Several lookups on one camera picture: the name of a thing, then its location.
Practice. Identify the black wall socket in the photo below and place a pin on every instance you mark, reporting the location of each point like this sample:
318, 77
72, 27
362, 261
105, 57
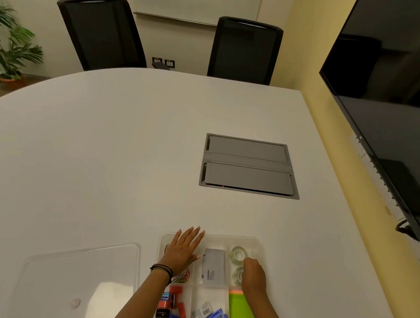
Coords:
157, 60
169, 63

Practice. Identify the green potted plant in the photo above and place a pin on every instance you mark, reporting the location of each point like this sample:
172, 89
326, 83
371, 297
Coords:
4, 39

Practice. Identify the terracotta plant pot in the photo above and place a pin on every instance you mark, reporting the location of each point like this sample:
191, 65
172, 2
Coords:
11, 81

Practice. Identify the clear plastic lid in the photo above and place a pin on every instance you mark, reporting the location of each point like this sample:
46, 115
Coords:
75, 281

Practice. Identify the person's left forearm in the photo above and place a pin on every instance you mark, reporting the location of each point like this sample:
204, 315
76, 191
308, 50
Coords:
137, 303

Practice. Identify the black mesh office chair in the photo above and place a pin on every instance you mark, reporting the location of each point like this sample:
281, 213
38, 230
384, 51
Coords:
103, 33
243, 51

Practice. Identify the grey rectangular box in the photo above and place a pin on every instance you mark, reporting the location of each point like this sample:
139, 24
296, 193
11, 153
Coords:
214, 269

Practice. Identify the coloured paper clips heap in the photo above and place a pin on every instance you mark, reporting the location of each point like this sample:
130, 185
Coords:
181, 276

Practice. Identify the person's right fingers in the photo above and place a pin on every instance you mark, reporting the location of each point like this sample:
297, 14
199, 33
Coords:
251, 263

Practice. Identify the black wristbands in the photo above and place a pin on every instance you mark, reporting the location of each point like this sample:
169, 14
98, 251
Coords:
162, 270

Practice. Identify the small white staple packet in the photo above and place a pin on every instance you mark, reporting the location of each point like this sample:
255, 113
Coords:
201, 310

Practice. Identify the person's left little finger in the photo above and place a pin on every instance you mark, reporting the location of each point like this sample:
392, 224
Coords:
176, 237

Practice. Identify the large black wall screen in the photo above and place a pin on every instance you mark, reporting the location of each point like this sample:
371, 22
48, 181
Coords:
401, 103

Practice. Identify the clear tape roll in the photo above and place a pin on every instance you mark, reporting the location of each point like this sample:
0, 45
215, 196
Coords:
234, 253
235, 275

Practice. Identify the pile of red blue clips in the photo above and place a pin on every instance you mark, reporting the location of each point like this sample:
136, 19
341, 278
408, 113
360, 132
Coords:
169, 314

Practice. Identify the person's left hand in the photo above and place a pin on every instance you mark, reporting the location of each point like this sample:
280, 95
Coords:
180, 250

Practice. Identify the person's right hand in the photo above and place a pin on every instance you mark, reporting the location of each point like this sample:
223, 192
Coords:
254, 281

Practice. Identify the clear plastic organizer tray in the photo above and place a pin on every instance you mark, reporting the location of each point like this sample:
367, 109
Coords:
219, 241

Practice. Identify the person's left middle finger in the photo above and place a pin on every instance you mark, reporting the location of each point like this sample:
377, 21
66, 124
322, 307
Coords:
195, 235

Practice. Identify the person's left thumb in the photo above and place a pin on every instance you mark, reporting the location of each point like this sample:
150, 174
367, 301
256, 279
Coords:
196, 258

